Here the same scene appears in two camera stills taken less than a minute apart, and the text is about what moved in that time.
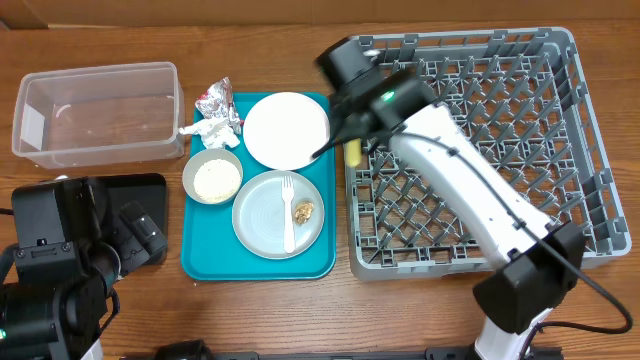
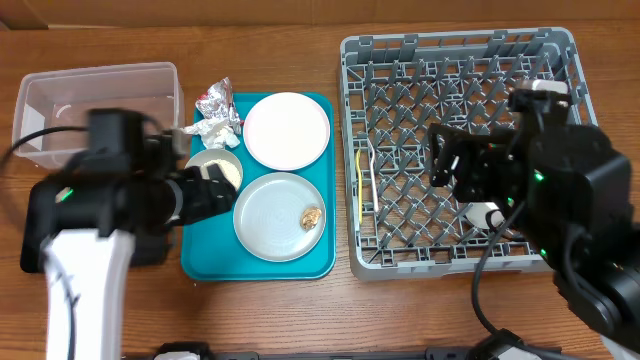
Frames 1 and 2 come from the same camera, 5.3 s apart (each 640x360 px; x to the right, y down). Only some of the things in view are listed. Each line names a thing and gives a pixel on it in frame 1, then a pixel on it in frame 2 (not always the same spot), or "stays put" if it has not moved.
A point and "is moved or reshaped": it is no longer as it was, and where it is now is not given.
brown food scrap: x=302 y=212 is moved or reshaped
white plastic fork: x=288 y=195 to x=372 y=178
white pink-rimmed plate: x=286 y=130 stays put
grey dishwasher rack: x=528 y=95 stays put
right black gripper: x=343 y=126 to x=465 y=151
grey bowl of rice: x=212 y=176 stays put
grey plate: x=277 y=213 stays put
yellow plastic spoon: x=353 y=152 to x=360 y=184
